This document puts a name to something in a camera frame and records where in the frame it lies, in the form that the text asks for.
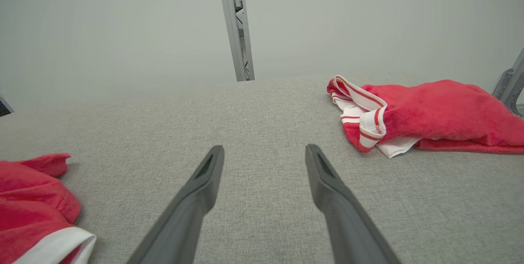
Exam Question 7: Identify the red and white Bulls jersey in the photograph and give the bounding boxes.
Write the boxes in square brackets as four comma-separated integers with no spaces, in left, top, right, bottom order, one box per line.
[326,74,524,159]

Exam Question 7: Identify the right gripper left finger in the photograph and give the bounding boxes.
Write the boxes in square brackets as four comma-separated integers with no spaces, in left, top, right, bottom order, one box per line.
[126,145,225,264]

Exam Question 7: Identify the grey metal frame bracket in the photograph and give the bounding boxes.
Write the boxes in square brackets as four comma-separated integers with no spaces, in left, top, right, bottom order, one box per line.
[491,48,524,118]

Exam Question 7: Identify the grey metal wall post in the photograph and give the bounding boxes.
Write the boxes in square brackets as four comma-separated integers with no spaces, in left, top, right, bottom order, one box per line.
[216,0,255,82]

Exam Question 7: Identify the grey fabric sofa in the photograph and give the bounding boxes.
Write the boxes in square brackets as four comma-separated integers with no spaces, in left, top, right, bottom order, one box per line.
[0,74,524,264]

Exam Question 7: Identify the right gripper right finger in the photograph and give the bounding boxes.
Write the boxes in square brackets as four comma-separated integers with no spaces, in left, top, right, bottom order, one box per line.
[305,144,402,264]

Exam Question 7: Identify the red shorts with white trim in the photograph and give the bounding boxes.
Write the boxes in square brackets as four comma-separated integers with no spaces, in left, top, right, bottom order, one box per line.
[0,153,97,264]

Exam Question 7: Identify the dark box at wall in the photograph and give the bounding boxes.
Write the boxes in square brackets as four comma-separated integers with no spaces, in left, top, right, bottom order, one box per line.
[0,96,15,117]

